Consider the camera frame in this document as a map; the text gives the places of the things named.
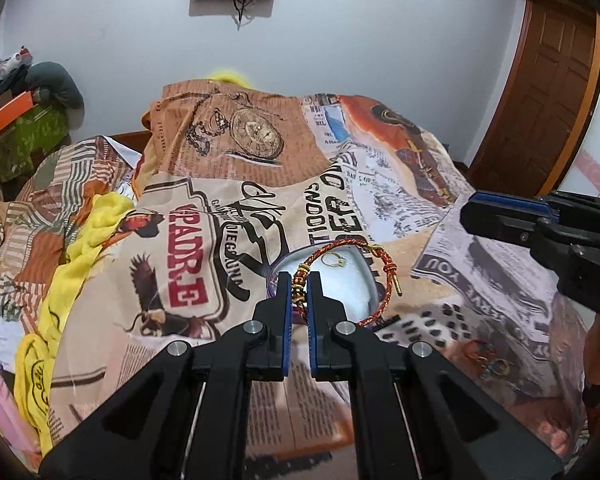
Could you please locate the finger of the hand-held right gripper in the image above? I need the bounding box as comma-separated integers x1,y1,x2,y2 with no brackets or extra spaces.
467,190,564,222
459,206,542,251

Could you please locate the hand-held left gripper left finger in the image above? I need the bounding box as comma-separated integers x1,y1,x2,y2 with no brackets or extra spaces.
39,271,294,480

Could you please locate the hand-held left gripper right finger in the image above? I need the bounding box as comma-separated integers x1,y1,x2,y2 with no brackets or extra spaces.
307,270,564,480

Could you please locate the round jewelry dish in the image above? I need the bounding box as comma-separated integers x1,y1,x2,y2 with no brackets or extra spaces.
267,242,389,332

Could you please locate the red gold braided bracelet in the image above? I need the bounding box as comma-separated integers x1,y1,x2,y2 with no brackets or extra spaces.
291,240,404,329

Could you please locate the brown wooden door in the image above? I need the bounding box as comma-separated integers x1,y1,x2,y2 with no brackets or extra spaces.
467,0,600,197

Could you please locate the printed blanket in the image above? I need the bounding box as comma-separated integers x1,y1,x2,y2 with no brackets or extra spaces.
0,80,588,466

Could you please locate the yellow cloth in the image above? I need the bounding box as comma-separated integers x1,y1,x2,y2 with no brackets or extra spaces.
14,192,137,457

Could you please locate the yellow pillow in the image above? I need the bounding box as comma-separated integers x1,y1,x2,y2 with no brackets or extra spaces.
202,66,257,89

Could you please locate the pink cloth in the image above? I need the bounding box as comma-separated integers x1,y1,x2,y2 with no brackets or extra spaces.
0,352,42,463

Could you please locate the grey cushion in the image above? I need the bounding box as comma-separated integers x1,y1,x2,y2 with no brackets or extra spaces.
24,61,86,112

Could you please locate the orange box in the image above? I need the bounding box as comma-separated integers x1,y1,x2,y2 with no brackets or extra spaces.
0,91,34,136

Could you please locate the gold ring on sheet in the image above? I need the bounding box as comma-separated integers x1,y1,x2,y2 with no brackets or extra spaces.
471,341,512,382

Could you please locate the wooden bed frame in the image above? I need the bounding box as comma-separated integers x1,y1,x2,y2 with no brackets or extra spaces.
105,130,154,154

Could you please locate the black hanging cable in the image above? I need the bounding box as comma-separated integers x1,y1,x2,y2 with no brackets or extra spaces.
231,0,255,30

